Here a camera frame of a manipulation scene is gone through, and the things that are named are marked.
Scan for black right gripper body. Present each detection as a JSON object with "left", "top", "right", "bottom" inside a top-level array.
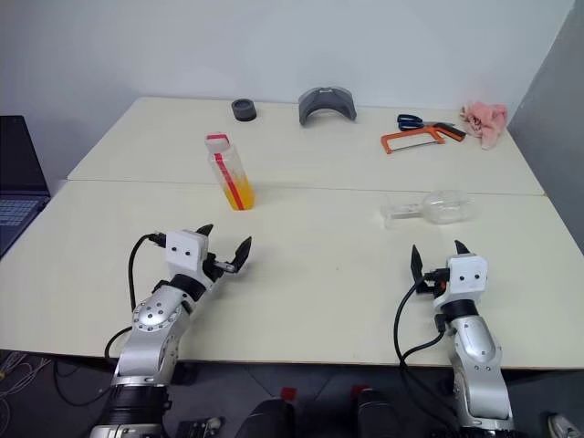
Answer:
[{"left": 417, "top": 278, "right": 447, "bottom": 297}]

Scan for black round tape roll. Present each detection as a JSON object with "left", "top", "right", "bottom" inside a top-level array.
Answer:
[{"left": 231, "top": 99, "right": 259, "bottom": 123}]

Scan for black floor device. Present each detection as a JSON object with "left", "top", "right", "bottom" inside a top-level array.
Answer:
[{"left": 175, "top": 417, "right": 227, "bottom": 438}]

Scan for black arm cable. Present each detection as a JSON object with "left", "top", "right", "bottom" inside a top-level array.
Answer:
[
  {"left": 104, "top": 232, "right": 166, "bottom": 361},
  {"left": 394, "top": 268, "right": 451, "bottom": 366}
]

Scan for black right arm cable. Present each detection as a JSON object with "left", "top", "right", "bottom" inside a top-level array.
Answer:
[{"left": 394, "top": 268, "right": 451, "bottom": 366}]

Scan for dark laptop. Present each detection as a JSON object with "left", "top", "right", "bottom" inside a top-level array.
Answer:
[{"left": 0, "top": 115, "right": 51, "bottom": 261}]

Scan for white floor cables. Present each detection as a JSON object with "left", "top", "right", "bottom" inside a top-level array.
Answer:
[{"left": 0, "top": 350, "right": 51, "bottom": 412}]

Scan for dark rounded shape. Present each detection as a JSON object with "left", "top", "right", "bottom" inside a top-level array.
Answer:
[
  {"left": 355, "top": 387, "right": 412, "bottom": 438},
  {"left": 245, "top": 399, "right": 297, "bottom": 438}
]

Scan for white shoe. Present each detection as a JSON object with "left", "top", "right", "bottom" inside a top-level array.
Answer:
[{"left": 547, "top": 412, "right": 580, "bottom": 438}]

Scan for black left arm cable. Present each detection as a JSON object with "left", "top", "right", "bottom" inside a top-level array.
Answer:
[{"left": 104, "top": 232, "right": 166, "bottom": 361}]

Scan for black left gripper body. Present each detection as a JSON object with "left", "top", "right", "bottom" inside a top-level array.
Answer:
[{"left": 200, "top": 250, "right": 236, "bottom": 282}]

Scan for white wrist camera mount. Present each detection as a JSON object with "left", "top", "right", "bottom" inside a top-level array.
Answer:
[
  {"left": 433, "top": 254, "right": 489, "bottom": 309},
  {"left": 163, "top": 230, "right": 209, "bottom": 277}
]

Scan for white bottle cap red tape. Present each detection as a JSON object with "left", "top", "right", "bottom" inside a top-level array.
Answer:
[{"left": 204, "top": 132, "right": 232, "bottom": 154}]

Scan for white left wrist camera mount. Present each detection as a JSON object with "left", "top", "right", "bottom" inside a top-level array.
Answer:
[{"left": 163, "top": 230, "right": 209, "bottom": 277}]

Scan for pink cloth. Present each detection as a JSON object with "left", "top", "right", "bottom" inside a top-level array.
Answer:
[{"left": 460, "top": 102, "right": 509, "bottom": 151}]

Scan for clear wine glass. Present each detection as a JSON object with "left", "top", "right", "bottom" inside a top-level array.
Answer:
[{"left": 381, "top": 189, "right": 478, "bottom": 229}]

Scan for orange hacksaw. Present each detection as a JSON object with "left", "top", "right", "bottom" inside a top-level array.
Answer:
[{"left": 381, "top": 125, "right": 467, "bottom": 156}]

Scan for black floor cable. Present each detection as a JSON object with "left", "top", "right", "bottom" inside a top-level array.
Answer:
[{"left": 53, "top": 360, "right": 115, "bottom": 405}]

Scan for blue handled scissors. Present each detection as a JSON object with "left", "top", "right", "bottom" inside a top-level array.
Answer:
[{"left": 396, "top": 113, "right": 457, "bottom": 132}]

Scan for bottle with orange liquid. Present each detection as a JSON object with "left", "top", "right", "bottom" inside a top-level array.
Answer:
[{"left": 208, "top": 145, "right": 257, "bottom": 212}]

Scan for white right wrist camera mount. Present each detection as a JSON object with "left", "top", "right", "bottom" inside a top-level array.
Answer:
[{"left": 433, "top": 254, "right": 489, "bottom": 309}]

